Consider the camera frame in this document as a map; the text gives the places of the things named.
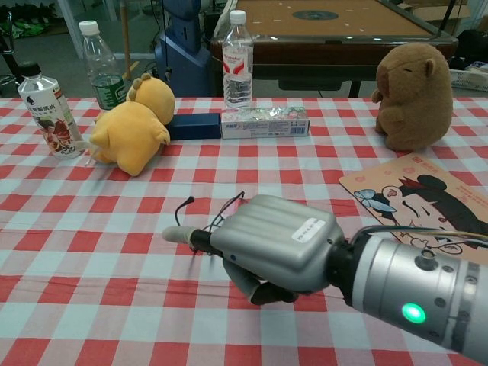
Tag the brown wooden game table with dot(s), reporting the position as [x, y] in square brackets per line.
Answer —
[328, 36]

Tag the blue machine stand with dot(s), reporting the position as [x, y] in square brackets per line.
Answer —
[183, 49]

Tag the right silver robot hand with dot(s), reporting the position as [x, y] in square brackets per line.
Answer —
[274, 240]

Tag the green label clear water bottle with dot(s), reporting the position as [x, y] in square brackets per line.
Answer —
[103, 72]

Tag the white blue toothpaste box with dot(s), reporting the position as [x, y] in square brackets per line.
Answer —
[265, 122]

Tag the red label clear water bottle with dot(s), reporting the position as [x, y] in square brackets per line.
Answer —
[237, 65]

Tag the yellow plush dinosaur toy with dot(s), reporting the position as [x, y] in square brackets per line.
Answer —
[129, 129]

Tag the cartoon girl mouse pad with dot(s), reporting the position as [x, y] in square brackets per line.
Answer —
[431, 190]

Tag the red white checkered tablecloth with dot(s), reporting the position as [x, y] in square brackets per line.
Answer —
[114, 305]

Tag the black cap illustrated label bottle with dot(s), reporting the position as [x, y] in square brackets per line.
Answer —
[51, 118]

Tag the brown capybara plush toy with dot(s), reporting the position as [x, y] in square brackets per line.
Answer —
[413, 99]

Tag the thin black metal eyeglasses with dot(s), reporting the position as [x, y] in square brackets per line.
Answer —
[225, 214]

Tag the white plastic basket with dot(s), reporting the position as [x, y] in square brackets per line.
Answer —
[469, 78]

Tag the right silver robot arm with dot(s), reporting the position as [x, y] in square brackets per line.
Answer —
[415, 289]

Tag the dark blue rectangular box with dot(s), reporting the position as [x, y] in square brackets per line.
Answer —
[196, 126]

